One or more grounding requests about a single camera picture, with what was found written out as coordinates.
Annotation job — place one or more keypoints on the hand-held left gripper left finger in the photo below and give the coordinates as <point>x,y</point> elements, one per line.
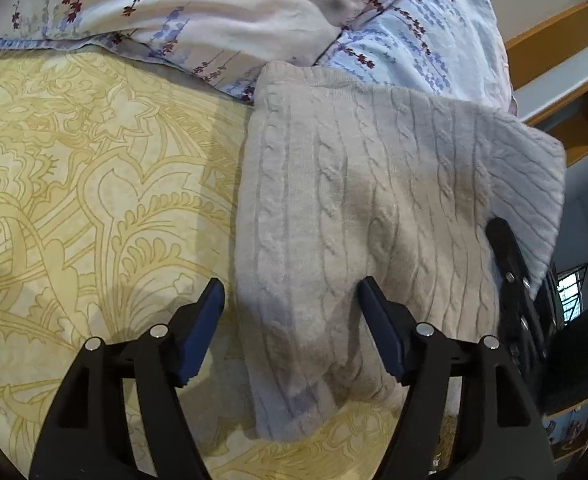
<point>199,335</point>

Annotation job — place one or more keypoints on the yellow patterned bed sheet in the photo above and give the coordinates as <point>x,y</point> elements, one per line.
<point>73,185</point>

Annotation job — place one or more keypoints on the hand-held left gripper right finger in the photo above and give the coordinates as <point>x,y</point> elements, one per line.
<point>385,335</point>

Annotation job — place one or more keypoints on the pink floral pillow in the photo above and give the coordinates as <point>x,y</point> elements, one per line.
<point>198,10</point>

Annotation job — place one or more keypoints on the white blue floral pillow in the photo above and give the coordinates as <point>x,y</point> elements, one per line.
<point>449,25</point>

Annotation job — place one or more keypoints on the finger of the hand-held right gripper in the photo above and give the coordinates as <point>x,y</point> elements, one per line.
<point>509,265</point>

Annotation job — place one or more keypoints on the blue printed object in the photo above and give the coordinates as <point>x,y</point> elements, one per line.
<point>574,427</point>

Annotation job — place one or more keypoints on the window with grille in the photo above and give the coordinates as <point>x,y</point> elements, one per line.
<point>569,292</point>

